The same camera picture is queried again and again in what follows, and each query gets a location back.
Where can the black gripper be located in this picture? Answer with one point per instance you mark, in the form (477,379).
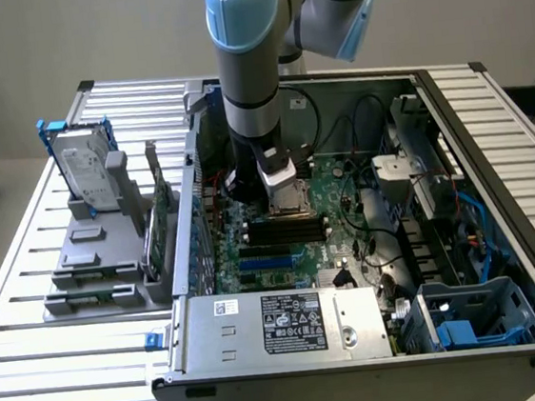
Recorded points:
(244,174)

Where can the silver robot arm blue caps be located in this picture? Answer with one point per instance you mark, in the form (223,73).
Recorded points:
(246,68)

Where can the metal CPU socket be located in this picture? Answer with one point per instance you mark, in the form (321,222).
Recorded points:
(289,202)

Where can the silver CPU chip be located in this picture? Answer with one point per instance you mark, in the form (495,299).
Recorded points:
(88,234)

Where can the black RAM slots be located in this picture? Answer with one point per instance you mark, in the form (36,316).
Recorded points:
(287,231)

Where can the black expansion slot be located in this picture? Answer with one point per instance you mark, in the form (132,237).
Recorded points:
(264,250)

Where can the blue expansion slot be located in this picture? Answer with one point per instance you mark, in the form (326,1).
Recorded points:
(264,262)

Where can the green motherboard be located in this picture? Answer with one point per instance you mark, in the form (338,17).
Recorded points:
(336,212)

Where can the green graphics card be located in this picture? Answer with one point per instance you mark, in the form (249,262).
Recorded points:
(159,231)

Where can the silver power supply unit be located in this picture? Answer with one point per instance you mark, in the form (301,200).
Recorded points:
(280,326)

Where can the grey parts rack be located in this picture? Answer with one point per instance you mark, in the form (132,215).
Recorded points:
(110,255)

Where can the silver hard disk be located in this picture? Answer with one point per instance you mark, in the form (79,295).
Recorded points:
(87,174)

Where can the blue case latch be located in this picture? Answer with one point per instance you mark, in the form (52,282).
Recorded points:
(152,340)

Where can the black open PC case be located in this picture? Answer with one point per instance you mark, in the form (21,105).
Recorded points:
(364,391)

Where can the grey blue disk bay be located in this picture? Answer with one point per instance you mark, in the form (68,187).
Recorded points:
(475,312)

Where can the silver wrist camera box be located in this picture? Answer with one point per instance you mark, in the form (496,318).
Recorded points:
(279,173)

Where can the silver drive cage bracket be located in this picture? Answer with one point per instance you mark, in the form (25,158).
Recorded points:
(405,147)

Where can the blue disk carrier frame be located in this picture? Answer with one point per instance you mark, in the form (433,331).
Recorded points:
(52,129)

